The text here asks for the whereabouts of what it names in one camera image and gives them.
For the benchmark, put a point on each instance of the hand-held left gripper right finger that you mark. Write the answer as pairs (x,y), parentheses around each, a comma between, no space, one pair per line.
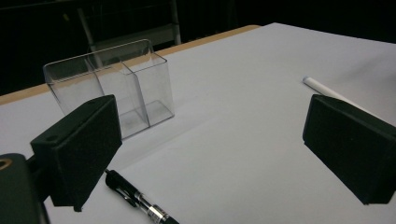
(351,149)

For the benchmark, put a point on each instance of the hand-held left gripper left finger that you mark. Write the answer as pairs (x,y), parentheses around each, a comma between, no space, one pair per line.
(77,149)

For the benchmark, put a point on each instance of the black pen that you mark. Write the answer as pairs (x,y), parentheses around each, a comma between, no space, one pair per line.
(124,186)

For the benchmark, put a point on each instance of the white pen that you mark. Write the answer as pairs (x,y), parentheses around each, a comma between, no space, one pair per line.
(320,87)

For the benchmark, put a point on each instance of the clear acrylic pen holder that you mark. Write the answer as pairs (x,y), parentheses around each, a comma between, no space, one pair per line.
(146,87)

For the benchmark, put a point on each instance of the white table cover sheet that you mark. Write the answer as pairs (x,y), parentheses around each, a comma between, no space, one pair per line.
(233,130)

